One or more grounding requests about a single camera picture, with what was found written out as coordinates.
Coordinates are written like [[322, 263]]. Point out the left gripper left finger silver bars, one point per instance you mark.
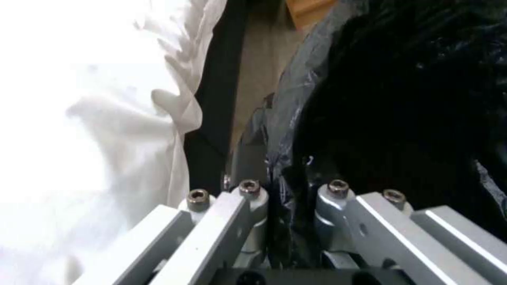
[[206, 237]]

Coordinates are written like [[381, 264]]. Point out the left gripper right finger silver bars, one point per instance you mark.
[[380, 234]]

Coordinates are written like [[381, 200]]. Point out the black plastic trash bag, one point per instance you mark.
[[396, 104]]

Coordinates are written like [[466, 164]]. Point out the white bed sheet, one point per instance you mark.
[[99, 118]]

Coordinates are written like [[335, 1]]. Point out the wooden furniture piece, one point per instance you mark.
[[303, 12]]

